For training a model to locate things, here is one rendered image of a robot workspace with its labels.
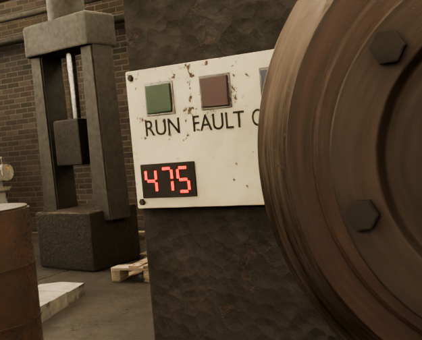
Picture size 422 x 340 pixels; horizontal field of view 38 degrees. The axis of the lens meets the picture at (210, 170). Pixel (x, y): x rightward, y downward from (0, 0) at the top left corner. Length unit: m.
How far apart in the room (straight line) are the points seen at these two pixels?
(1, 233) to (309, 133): 2.72
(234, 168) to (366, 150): 0.30
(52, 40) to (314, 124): 5.77
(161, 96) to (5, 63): 8.75
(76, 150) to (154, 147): 5.28
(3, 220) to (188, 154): 2.47
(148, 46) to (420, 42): 0.45
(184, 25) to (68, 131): 5.37
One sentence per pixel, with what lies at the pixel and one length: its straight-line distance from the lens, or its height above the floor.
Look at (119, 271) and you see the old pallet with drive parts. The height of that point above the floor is 0.09.
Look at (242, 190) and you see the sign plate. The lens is 0.75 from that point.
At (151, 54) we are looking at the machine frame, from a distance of 0.83.
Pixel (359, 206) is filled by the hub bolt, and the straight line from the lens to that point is 0.47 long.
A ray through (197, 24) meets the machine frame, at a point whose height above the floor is 1.29.
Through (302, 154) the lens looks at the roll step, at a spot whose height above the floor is 1.12.
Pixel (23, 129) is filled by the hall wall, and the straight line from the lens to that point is 9.27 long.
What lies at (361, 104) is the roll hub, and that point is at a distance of 0.47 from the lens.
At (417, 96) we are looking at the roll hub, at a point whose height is 1.16.
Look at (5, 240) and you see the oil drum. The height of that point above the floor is 0.73.
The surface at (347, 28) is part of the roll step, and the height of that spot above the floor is 1.23.
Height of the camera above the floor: 1.15
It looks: 3 degrees down
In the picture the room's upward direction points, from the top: 5 degrees counter-clockwise
